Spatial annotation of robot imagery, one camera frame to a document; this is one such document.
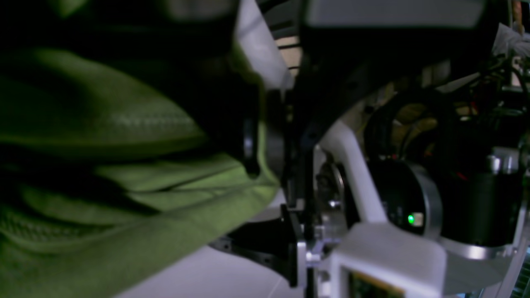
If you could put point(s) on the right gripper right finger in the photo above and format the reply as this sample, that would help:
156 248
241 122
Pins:
353 47

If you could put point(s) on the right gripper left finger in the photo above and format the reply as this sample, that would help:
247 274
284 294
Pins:
110 81

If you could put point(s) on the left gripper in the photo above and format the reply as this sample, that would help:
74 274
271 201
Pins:
279 244

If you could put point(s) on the green T-shirt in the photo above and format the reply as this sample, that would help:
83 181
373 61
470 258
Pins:
96 230

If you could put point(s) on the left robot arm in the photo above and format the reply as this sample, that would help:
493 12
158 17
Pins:
435 201

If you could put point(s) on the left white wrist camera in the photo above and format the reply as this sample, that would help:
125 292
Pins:
378 260

